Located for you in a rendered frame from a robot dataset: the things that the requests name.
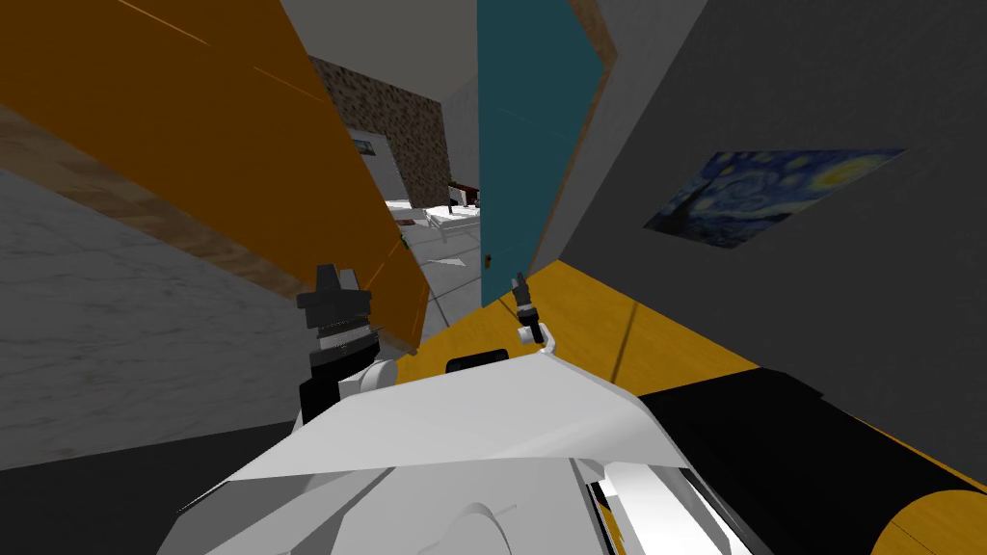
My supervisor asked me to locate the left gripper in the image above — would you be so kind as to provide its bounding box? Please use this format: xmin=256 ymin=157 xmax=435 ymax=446
xmin=296 ymin=264 xmax=375 ymax=331

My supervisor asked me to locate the white table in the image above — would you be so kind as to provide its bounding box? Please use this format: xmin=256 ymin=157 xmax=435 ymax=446
xmin=385 ymin=198 xmax=482 ymax=246

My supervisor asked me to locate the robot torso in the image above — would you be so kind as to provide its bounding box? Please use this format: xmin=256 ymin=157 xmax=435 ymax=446
xmin=157 ymin=348 xmax=760 ymax=555

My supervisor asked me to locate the teal door leaf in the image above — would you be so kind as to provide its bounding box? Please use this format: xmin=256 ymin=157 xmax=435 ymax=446
xmin=476 ymin=0 xmax=605 ymax=310

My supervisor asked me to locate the orange door leaf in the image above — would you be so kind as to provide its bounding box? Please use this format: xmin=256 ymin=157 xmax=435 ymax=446
xmin=0 ymin=0 xmax=432 ymax=357

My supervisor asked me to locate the blue starry night painting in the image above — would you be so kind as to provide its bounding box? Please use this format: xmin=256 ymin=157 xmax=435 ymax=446
xmin=642 ymin=148 xmax=909 ymax=251

